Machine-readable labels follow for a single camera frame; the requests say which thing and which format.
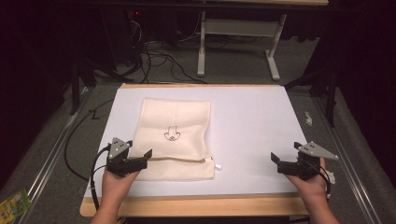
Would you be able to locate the cream mesh zipper bag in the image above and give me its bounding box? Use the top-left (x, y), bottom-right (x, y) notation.
top-left (132, 97), bottom-right (223, 182)

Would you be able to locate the black floor cable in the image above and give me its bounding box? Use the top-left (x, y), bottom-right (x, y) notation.
top-left (64, 98), bottom-right (115, 182)

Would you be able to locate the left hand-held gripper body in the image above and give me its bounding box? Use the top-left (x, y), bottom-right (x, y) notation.
top-left (106, 137), bottom-right (148, 178)

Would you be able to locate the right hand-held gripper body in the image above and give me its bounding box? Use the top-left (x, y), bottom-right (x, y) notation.
top-left (276, 141), bottom-right (340, 181)

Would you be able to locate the white table mat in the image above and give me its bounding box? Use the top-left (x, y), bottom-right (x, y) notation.
top-left (84, 86), bottom-right (308, 199)

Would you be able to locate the person's left hand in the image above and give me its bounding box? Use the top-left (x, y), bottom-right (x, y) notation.
top-left (101, 169), bottom-right (141, 213)

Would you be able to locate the green printed packet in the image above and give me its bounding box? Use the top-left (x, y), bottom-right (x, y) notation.
top-left (0, 189), bottom-right (33, 224)

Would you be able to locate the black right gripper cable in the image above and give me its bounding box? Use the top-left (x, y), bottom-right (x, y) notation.
top-left (317, 162), bottom-right (332, 200)

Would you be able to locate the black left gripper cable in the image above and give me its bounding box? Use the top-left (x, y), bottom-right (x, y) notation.
top-left (90, 144), bottom-right (112, 211)

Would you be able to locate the white desk frame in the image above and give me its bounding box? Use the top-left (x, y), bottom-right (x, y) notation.
top-left (196, 10), bottom-right (288, 82)

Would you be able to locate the tangle of black cables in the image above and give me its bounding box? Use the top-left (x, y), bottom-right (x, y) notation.
top-left (125, 12), bottom-right (209, 85)

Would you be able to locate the metal floor rail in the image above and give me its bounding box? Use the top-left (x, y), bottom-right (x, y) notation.
top-left (17, 87), bottom-right (92, 224)
top-left (312, 95), bottom-right (376, 224)

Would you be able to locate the black metal stand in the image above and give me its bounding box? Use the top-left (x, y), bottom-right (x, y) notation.
top-left (68, 55), bottom-right (125, 117)
top-left (283, 60), bottom-right (340, 129)

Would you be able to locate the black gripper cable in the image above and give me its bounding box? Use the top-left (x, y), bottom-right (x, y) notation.
top-left (317, 162), bottom-right (332, 200)
top-left (90, 144), bottom-right (112, 211)

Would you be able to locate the person's right hand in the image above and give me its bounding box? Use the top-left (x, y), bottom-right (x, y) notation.
top-left (285, 158), bottom-right (330, 205)

